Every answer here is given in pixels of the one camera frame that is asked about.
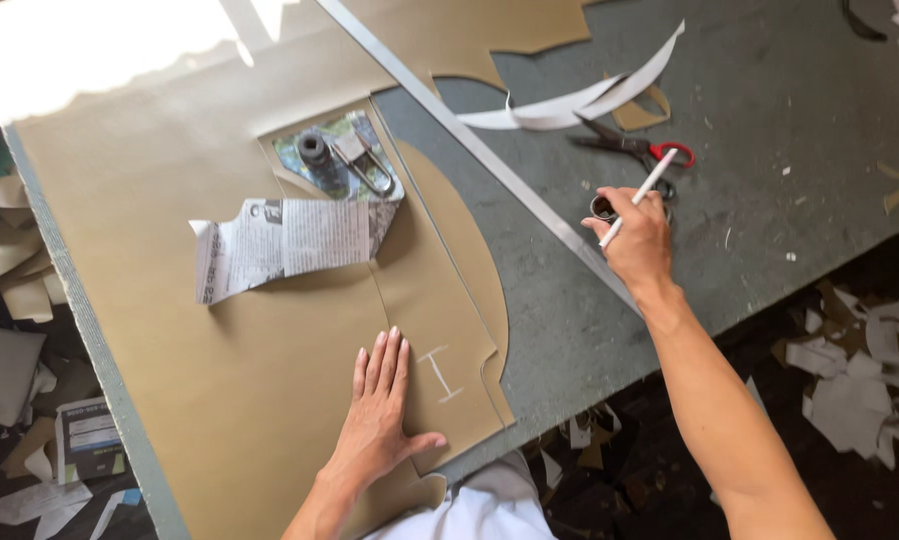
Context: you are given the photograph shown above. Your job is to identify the person's white garment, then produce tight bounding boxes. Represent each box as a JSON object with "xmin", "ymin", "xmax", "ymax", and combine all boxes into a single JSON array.
[{"xmin": 363, "ymin": 450, "xmax": 560, "ymax": 540}]

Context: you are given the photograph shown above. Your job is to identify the curved tan fabric piece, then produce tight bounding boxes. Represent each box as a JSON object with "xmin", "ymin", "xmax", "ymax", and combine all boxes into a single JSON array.
[{"xmin": 395, "ymin": 138, "xmax": 512, "ymax": 385}]

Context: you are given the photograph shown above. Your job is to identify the long metal ruler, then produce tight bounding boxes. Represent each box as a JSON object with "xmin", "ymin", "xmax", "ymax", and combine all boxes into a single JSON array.
[{"xmin": 316, "ymin": 0, "xmax": 643, "ymax": 318}]

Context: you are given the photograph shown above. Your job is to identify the tan cut pattern piece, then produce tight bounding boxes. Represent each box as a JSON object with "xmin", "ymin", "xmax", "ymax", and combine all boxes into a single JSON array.
[{"xmin": 258, "ymin": 96, "xmax": 516, "ymax": 477}]

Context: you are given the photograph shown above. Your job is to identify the white chalk pencil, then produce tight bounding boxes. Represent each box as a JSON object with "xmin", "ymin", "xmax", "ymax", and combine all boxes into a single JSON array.
[{"xmin": 598, "ymin": 147, "xmax": 680, "ymax": 249}]

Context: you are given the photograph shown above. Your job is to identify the small tan fabric scrap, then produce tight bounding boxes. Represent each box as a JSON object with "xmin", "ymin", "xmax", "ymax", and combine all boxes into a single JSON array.
[{"xmin": 603, "ymin": 72, "xmax": 672, "ymax": 133}]

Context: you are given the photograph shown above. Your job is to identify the scraps under table edge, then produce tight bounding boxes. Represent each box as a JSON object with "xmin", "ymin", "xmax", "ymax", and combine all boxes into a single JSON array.
[{"xmin": 538, "ymin": 403, "xmax": 624, "ymax": 490}]

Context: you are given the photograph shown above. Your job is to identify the printed cardboard box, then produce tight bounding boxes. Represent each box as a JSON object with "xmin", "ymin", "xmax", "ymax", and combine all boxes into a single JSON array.
[{"xmin": 54, "ymin": 396, "xmax": 128, "ymax": 486}]

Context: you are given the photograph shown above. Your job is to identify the floor heap of mixed scraps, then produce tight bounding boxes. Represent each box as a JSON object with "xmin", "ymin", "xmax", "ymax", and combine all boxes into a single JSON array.
[{"xmin": 770, "ymin": 279, "xmax": 899, "ymax": 474}]

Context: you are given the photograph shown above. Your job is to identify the person's right hand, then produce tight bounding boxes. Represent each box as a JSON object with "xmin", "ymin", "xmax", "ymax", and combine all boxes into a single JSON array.
[{"xmin": 580, "ymin": 186, "xmax": 675, "ymax": 295}]

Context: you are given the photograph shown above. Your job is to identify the person's left hand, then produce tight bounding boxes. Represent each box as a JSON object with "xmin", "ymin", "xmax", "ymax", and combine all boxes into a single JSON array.
[{"xmin": 322, "ymin": 326, "xmax": 448, "ymax": 492}]

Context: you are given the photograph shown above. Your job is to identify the white paper sheets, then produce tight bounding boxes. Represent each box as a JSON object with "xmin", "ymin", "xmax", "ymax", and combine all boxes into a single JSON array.
[{"xmin": 0, "ymin": 480, "xmax": 144, "ymax": 540}]

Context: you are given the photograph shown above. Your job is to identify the black cylinder weight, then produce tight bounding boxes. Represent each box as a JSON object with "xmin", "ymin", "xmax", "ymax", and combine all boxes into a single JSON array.
[{"xmin": 298, "ymin": 132, "xmax": 339, "ymax": 186}]

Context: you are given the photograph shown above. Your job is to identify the newspaper pattern piece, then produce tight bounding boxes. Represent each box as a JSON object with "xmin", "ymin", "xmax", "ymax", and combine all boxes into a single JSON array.
[{"xmin": 189, "ymin": 196, "xmax": 401, "ymax": 306}]

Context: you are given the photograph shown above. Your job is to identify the large tan fabric sheet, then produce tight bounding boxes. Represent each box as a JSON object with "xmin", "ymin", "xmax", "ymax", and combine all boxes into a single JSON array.
[{"xmin": 3, "ymin": 0, "xmax": 596, "ymax": 540}]

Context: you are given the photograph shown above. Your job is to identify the heap of tan offcuts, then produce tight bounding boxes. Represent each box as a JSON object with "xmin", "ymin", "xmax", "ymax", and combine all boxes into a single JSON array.
[{"xmin": 0, "ymin": 172, "xmax": 69, "ymax": 325}]

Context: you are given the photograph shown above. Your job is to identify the scissors with red handle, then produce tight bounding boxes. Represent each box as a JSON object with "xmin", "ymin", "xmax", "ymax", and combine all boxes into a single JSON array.
[{"xmin": 567, "ymin": 112, "xmax": 696, "ymax": 202}]

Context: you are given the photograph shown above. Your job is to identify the white fabric strip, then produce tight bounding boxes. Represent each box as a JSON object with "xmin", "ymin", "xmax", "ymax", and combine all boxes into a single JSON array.
[
  {"xmin": 508, "ymin": 20, "xmax": 686, "ymax": 131},
  {"xmin": 457, "ymin": 73, "xmax": 632, "ymax": 132}
]

